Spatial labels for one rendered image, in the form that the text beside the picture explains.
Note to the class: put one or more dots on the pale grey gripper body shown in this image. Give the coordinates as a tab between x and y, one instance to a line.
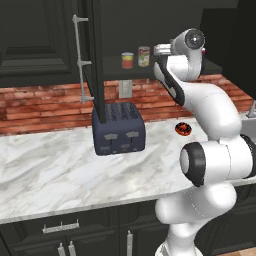
163	49

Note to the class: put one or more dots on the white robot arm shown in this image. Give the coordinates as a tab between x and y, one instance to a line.
213	110

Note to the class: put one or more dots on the black cabinet shelf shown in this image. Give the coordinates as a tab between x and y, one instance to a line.
140	72

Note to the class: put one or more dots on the open black cabinet door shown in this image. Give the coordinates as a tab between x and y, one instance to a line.
97	60

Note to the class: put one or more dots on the black cabinet door with panel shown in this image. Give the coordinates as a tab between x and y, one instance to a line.
233	40

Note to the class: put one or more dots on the closed black cabinet door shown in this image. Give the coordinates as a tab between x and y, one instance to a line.
36	40

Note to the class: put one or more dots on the black lower cabinet door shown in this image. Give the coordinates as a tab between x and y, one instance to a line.
146	240
96	243
33	248

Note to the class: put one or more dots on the orange and red can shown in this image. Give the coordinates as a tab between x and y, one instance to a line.
127	61

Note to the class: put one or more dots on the dark red can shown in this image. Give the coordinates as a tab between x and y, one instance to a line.
204	51

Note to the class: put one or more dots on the chocolate donut with orange icing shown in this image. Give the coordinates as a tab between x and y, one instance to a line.
183	129

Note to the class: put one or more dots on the dark blue toaster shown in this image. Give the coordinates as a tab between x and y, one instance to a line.
118	133

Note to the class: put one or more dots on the silver tap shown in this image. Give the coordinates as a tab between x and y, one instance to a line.
252	109

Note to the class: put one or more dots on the steel sink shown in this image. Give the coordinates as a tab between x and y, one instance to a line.
249	125

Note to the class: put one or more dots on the black drawer front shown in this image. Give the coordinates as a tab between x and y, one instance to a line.
90	221

